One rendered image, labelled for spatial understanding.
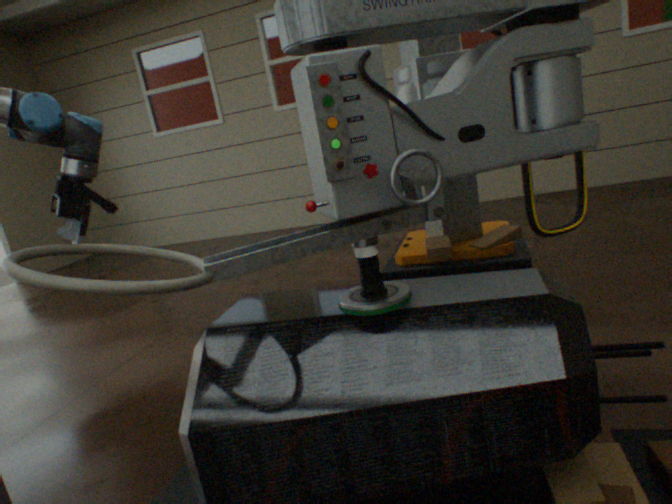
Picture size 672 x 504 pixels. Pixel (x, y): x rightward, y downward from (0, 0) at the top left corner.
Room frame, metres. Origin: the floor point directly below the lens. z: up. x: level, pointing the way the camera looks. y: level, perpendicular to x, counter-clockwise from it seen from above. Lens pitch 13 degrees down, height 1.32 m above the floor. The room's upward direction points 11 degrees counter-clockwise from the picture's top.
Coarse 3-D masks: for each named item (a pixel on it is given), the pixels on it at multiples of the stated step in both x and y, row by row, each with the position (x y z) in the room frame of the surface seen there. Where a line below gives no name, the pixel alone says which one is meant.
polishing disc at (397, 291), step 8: (352, 288) 1.46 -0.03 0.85; (360, 288) 1.45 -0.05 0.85; (392, 288) 1.39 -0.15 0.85; (400, 288) 1.38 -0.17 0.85; (408, 288) 1.36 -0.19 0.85; (344, 296) 1.40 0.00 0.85; (352, 296) 1.39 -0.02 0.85; (384, 296) 1.33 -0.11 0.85; (392, 296) 1.32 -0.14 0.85; (400, 296) 1.31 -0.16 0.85; (344, 304) 1.33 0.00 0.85; (352, 304) 1.32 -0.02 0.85; (360, 304) 1.30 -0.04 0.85; (368, 304) 1.29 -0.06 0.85; (376, 304) 1.28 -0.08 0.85; (384, 304) 1.28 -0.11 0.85; (392, 304) 1.28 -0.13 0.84
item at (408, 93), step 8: (432, 80) 2.00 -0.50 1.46; (440, 80) 1.99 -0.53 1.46; (512, 80) 1.59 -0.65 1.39; (400, 88) 2.11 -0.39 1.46; (408, 88) 2.05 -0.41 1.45; (416, 88) 2.02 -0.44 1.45; (424, 88) 2.00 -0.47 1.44; (432, 88) 1.99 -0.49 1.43; (512, 88) 1.59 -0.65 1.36; (400, 96) 2.10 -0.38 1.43; (408, 96) 2.05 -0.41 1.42; (416, 96) 2.02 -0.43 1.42; (424, 96) 2.01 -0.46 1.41; (512, 96) 1.59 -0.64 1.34; (512, 104) 1.59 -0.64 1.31
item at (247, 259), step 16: (400, 208) 1.46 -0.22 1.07; (416, 208) 1.36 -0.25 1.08; (336, 224) 1.41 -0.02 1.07; (352, 224) 1.32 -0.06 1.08; (368, 224) 1.32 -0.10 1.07; (384, 224) 1.32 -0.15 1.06; (400, 224) 1.34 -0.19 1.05; (416, 224) 1.35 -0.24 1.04; (272, 240) 1.37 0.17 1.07; (288, 240) 1.38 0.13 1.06; (304, 240) 1.28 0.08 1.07; (320, 240) 1.29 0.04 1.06; (336, 240) 1.30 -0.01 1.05; (352, 240) 1.31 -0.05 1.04; (208, 256) 1.33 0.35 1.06; (224, 256) 1.34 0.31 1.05; (240, 256) 1.24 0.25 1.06; (256, 256) 1.25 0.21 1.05; (272, 256) 1.26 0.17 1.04; (288, 256) 1.27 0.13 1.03; (304, 256) 1.28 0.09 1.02; (224, 272) 1.23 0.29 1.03; (240, 272) 1.24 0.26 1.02
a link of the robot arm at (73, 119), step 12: (72, 120) 1.38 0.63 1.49; (84, 120) 1.38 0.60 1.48; (96, 120) 1.41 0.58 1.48; (72, 132) 1.37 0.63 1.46; (84, 132) 1.38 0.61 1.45; (96, 132) 1.40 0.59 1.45; (72, 144) 1.37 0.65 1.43; (84, 144) 1.38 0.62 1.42; (96, 144) 1.41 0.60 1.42; (72, 156) 1.37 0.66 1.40; (84, 156) 1.38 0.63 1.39; (96, 156) 1.41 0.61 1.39
